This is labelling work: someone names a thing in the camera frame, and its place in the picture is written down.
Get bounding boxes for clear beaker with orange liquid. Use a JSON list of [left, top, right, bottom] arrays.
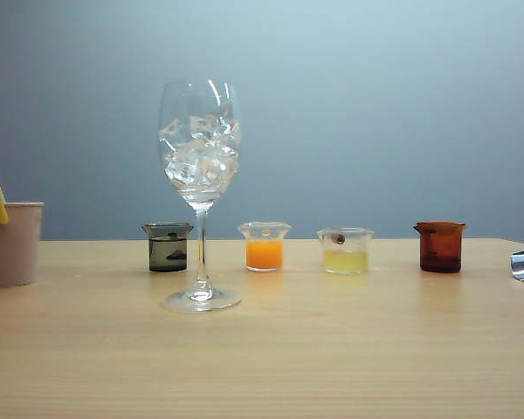
[[237, 220, 293, 273]]

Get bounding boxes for amber glass beaker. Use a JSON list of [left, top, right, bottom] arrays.
[[412, 220, 468, 274]]

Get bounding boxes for yellow stir stick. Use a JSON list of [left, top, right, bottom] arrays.
[[0, 175, 10, 226]]

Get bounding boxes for clear ice cubes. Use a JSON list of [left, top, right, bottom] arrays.
[[159, 113, 242, 197]]

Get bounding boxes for clear wine glass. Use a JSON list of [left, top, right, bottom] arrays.
[[157, 79, 243, 313]]

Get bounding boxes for white paper cup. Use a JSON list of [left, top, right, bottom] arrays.
[[0, 200, 45, 290]]

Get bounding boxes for smoky grey glass beaker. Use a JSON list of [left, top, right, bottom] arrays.
[[141, 221, 196, 274]]

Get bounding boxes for clear beaker with yellow liquid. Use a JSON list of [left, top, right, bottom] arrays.
[[316, 225, 376, 276]]

